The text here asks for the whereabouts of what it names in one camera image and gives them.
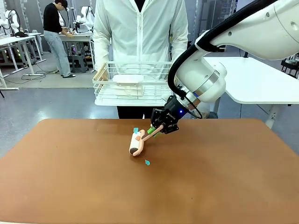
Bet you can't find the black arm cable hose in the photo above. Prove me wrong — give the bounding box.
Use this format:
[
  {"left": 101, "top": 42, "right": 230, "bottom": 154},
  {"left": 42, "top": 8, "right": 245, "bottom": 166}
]
[{"left": 167, "top": 0, "right": 278, "bottom": 100}]

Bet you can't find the pink lint roller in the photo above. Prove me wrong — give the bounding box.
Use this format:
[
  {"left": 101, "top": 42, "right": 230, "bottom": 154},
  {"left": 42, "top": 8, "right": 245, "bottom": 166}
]
[{"left": 128, "top": 124, "right": 165, "bottom": 157}]

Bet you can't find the person in black top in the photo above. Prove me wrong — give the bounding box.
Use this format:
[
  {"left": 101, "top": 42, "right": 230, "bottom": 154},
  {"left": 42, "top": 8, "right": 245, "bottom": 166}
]
[{"left": 43, "top": 0, "right": 77, "bottom": 79}]

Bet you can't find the black floor cable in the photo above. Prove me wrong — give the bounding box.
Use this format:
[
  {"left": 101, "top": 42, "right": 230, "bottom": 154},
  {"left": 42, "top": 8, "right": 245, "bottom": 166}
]
[{"left": 0, "top": 63, "right": 62, "bottom": 85}]

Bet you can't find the person's left forearm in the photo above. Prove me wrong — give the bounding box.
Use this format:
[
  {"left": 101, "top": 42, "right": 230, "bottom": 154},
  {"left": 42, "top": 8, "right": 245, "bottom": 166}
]
[{"left": 171, "top": 30, "right": 189, "bottom": 62}]

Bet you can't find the person in white jacket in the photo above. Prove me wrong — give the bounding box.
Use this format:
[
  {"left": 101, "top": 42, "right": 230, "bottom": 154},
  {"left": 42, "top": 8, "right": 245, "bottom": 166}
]
[{"left": 93, "top": 0, "right": 189, "bottom": 119}]

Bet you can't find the white wire dish rack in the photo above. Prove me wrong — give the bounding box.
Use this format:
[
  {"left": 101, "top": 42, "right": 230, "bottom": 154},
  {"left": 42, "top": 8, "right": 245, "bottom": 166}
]
[{"left": 92, "top": 61, "right": 175, "bottom": 107}]

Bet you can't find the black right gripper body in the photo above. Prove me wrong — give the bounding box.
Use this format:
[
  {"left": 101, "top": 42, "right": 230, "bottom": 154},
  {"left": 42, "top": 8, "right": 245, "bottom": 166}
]
[{"left": 160, "top": 95, "right": 188, "bottom": 135}]

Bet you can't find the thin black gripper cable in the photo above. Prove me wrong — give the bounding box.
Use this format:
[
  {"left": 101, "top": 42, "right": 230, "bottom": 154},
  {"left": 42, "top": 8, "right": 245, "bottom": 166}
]
[{"left": 186, "top": 99, "right": 203, "bottom": 120}]

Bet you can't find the large white side table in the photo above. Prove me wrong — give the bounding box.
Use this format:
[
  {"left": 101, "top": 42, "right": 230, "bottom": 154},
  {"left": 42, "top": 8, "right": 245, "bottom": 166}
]
[{"left": 202, "top": 56, "right": 299, "bottom": 129}]

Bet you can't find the white workbench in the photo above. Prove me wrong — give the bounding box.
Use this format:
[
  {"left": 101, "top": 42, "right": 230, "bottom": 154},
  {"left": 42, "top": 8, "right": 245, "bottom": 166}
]
[{"left": 59, "top": 32, "right": 95, "bottom": 70}]

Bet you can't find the white lab desk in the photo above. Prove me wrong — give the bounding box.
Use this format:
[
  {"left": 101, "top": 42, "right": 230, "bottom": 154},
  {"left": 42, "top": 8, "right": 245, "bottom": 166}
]
[{"left": 0, "top": 32, "right": 47, "bottom": 91}]

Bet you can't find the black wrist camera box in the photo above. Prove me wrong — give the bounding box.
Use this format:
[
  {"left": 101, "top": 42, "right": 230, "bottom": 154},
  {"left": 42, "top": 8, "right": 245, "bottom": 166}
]
[{"left": 150, "top": 107, "right": 165, "bottom": 127}]

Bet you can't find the grey step stool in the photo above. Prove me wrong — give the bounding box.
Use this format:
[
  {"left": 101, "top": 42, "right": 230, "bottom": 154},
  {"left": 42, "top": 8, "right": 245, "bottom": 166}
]
[{"left": 69, "top": 54, "right": 89, "bottom": 73}]

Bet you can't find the person's right forearm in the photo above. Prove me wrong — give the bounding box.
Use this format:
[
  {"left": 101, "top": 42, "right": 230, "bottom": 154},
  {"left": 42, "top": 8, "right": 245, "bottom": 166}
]
[{"left": 93, "top": 30, "right": 111, "bottom": 72}]

